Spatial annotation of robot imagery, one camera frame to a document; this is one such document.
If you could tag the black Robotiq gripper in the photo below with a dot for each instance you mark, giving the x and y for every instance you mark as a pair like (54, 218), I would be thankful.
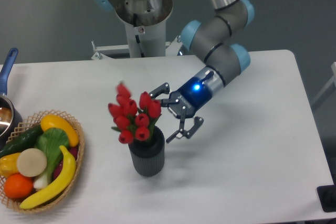
(192, 95)

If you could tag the red tulip bouquet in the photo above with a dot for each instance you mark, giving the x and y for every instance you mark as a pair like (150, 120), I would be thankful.
(135, 121)

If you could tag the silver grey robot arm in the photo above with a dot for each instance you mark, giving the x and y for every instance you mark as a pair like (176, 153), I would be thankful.
(206, 40)

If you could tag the dark grey ribbed vase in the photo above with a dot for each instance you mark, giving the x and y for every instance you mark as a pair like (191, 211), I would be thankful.
(148, 158)

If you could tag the purple red vegetable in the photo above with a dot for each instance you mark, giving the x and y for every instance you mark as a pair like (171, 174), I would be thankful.
(74, 152)

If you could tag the yellow banana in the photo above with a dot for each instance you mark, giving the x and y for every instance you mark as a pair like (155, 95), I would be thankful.
(57, 186)

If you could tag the yellow squash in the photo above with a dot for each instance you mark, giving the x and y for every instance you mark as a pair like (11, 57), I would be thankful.
(54, 121)

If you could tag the green bok choy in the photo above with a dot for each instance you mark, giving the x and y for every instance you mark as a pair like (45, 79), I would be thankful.
(49, 143)

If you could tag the woven wicker basket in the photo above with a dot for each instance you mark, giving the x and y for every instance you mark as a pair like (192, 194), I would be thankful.
(23, 126)

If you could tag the dark green cucumber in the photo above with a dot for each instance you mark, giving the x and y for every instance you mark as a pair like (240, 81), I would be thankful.
(22, 142)

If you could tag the beige round disc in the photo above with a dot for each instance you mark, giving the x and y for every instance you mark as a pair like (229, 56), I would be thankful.
(31, 162)

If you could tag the black device at table edge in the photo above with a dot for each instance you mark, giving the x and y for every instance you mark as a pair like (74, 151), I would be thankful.
(327, 197)

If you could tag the yellow bell pepper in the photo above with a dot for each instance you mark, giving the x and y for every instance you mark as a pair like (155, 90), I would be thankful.
(8, 165)

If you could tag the orange fruit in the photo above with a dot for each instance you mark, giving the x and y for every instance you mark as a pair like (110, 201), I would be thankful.
(18, 186)

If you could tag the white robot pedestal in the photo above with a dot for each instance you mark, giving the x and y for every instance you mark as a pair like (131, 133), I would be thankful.
(142, 42)

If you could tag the blue handled saucepan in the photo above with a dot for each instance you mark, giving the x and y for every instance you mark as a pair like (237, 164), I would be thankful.
(10, 117)

